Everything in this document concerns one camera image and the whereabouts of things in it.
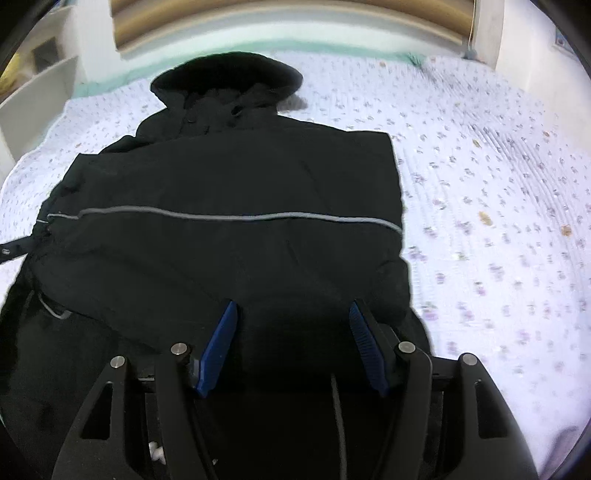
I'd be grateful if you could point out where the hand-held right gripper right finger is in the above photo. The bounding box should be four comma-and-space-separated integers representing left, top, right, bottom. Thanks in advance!
349, 301, 539, 480

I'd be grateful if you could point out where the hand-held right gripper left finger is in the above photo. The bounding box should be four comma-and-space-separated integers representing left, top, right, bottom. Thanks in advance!
52, 301, 239, 480

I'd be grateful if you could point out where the black hooded jacket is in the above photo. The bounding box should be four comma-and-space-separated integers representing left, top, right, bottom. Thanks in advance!
0, 51, 432, 480

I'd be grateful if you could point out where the floral white bed sheet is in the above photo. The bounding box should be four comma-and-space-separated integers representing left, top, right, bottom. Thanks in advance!
0, 52, 591, 462

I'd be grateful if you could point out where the green bed cover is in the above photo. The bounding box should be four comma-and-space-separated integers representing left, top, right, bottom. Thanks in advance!
69, 46, 426, 100

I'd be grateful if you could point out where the white shelf unit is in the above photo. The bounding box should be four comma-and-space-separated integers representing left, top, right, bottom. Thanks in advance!
0, 0, 86, 162

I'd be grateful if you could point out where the wooden headboard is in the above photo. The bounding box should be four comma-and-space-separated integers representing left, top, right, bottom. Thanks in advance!
110, 0, 481, 58

